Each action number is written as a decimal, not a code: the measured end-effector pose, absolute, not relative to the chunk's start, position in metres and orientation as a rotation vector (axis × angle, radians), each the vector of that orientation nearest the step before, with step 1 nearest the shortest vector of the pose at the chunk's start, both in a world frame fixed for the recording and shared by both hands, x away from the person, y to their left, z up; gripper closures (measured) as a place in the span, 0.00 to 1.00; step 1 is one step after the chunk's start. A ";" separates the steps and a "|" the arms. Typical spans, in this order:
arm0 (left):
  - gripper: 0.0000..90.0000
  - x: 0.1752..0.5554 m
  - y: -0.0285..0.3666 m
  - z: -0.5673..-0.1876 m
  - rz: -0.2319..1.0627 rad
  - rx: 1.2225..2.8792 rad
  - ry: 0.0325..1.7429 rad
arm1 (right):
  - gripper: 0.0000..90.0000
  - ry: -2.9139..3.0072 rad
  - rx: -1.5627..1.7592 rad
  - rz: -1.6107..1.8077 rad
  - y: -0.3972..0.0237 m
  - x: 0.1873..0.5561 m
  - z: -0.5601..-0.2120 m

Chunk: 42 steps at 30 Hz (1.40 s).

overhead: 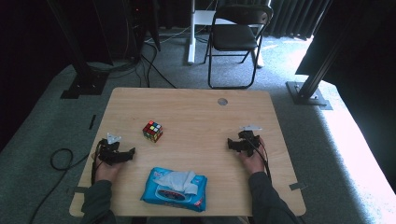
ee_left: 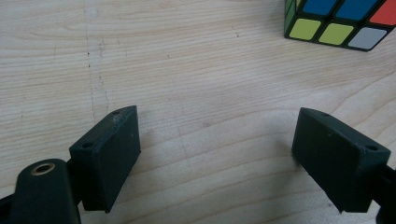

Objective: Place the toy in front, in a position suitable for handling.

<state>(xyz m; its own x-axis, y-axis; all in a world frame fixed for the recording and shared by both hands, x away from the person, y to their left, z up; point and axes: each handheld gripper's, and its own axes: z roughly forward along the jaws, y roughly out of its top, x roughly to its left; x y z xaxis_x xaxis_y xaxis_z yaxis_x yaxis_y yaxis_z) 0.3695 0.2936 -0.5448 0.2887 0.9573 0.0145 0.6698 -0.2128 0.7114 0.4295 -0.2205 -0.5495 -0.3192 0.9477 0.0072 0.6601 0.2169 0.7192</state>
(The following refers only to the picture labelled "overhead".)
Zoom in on dark pleated curtain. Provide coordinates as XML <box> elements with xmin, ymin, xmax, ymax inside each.
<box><xmin>266</xmin><ymin>0</ymin><xmax>332</xmax><ymax>40</ymax></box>

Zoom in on person's left hand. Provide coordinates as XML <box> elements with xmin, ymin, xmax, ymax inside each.
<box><xmin>94</xmin><ymin>154</ymin><xmax>124</xmax><ymax>183</ymax></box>

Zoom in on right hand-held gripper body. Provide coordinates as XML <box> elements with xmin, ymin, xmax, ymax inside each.
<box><xmin>236</xmin><ymin>124</ymin><xmax>263</xmax><ymax>158</ymax></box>

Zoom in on black metal stand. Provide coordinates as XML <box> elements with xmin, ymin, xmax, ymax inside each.
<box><xmin>46</xmin><ymin>0</ymin><xmax>110</xmax><ymax>100</ymax></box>
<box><xmin>285</xmin><ymin>29</ymin><xmax>334</xmax><ymax>111</ymax></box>

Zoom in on black folding chair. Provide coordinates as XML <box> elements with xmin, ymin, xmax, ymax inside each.
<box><xmin>203</xmin><ymin>4</ymin><xmax>275</xmax><ymax>91</ymax></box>

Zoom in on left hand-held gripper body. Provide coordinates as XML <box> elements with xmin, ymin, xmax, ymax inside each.
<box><xmin>94</xmin><ymin>133</ymin><xmax>129</xmax><ymax>166</ymax></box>

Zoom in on colourful puzzle cube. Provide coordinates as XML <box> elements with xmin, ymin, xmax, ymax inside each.
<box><xmin>142</xmin><ymin>119</ymin><xmax>164</xmax><ymax>144</ymax></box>

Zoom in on white wet wipe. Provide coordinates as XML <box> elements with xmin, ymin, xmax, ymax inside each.
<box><xmin>152</xmin><ymin>170</ymin><xmax>200</xmax><ymax>196</ymax></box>

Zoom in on left hand-held gripper cable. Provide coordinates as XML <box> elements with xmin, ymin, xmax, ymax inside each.
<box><xmin>90</xmin><ymin>139</ymin><xmax>106</xmax><ymax>186</ymax></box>

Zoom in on blue wet wipes packet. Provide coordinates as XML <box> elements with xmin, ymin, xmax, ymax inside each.
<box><xmin>140</xmin><ymin>166</ymin><xmax>209</xmax><ymax>214</ymax></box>

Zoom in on person's right hand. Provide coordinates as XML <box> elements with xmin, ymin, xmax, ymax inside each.
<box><xmin>238</xmin><ymin>138</ymin><xmax>267</xmax><ymax>175</ymax></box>

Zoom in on right hand-held gripper cable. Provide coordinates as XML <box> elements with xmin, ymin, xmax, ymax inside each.
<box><xmin>247</xmin><ymin>141</ymin><xmax>273</xmax><ymax>185</ymax></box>

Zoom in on black floor cable loop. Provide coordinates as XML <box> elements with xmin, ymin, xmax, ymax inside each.
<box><xmin>28</xmin><ymin>147</ymin><xmax>92</xmax><ymax>224</ymax></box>

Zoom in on hand-held gripper cable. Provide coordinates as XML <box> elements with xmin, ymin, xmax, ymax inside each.
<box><xmin>247</xmin><ymin>141</ymin><xmax>273</xmax><ymax>185</ymax></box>
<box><xmin>90</xmin><ymin>139</ymin><xmax>106</xmax><ymax>186</ymax></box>

